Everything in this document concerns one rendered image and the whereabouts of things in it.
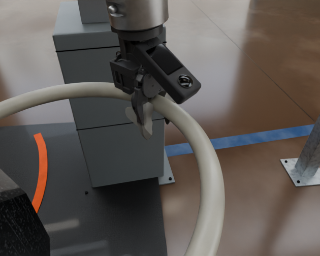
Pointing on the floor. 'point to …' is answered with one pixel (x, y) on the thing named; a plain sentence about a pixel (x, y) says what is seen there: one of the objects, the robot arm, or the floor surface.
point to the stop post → (312, 153)
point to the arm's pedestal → (106, 106)
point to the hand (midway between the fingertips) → (160, 127)
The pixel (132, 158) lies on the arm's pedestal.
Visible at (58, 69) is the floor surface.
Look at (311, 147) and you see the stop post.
